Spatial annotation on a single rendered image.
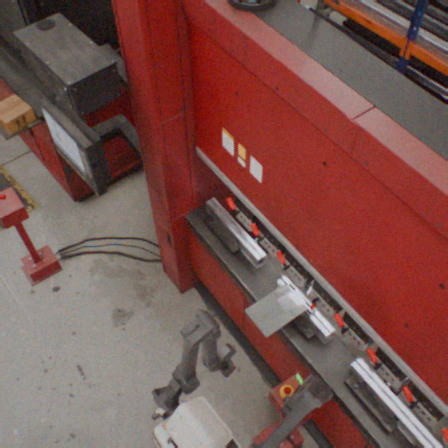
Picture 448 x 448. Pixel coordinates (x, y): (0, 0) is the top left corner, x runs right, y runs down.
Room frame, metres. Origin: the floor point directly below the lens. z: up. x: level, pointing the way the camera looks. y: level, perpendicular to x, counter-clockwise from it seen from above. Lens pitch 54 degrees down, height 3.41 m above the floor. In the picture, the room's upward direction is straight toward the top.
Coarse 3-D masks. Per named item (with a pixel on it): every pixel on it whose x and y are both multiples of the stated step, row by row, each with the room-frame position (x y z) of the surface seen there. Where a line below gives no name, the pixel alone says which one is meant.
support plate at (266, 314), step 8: (280, 288) 1.35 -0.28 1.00; (288, 288) 1.35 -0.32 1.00; (272, 296) 1.31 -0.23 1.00; (280, 296) 1.31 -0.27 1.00; (256, 304) 1.26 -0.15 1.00; (264, 304) 1.26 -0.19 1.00; (272, 304) 1.26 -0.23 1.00; (248, 312) 1.22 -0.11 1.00; (256, 312) 1.22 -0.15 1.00; (264, 312) 1.22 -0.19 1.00; (272, 312) 1.22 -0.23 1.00; (280, 312) 1.22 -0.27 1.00; (288, 312) 1.22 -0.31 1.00; (296, 312) 1.22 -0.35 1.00; (256, 320) 1.17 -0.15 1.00; (264, 320) 1.17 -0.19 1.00; (272, 320) 1.17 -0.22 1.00; (280, 320) 1.17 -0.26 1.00; (288, 320) 1.17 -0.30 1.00; (264, 328) 1.13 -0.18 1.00; (272, 328) 1.13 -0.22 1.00
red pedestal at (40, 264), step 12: (0, 192) 2.17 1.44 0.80; (12, 192) 2.17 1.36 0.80; (0, 204) 2.08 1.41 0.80; (12, 204) 2.07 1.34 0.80; (0, 216) 1.98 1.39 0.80; (12, 216) 2.01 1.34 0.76; (24, 216) 2.04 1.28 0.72; (24, 228) 2.09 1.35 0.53; (24, 240) 2.07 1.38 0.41; (36, 252) 2.08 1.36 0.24; (48, 252) 2.16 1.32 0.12; (24, 264) 2.06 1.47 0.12; (36, 264) 2.05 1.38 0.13; (48, 264) 2.06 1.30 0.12; (36, 276) 1.99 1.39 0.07; (48, 276) 2.02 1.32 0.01
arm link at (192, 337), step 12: (204, 312) 0.90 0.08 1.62; (192, 324) 0.86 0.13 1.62; (204, 324) 0.86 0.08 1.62; (216, 324) 0.86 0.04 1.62; (192, 336) 0.81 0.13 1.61; (204, 336) 0.82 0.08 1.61; (192, 348) 0.79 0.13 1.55; (192, 360) 0.79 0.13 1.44; (180, 372) 0.79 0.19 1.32; (192, 372) 0.78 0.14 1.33; (192, 384) 0.75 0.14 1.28
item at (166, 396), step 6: (168, 384) 0.77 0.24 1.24; (156, 390) 0.76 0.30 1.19; (162, 390) 0.75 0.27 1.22; (168, 390) 0.74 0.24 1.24; (174, 390) 0.74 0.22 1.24; (156, 396) 0.73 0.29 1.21; (162, 396) 0.72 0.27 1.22; (168, 396) 0.72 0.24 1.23; (174, 396) 0.72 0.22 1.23; (162, 402) 0.70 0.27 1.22; (168, 402) 0.70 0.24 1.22; (174, 402) 0.70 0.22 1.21
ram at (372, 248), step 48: (192, 48) 1.96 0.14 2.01; (240, 96) 1.68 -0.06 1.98; (240, 144) 1.68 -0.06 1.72; (288, 144) 1.44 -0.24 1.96; (288, 192) 1.41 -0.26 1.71; (336, 192) 1.22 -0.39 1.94; (384, 192) 1.07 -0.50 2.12; (288, 240) 1.37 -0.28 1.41; (336, 240) 1.17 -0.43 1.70; (384, 240) 1.02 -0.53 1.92; (432, 240) 0.90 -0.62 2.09; (336, 288) 1.11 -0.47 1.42; (384, 288) 0.96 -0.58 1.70; (432, 288) 0.84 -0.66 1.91; (384, 336) 0.89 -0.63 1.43; (432, 336) 0.77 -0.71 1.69; (432, 384) 0.69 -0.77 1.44
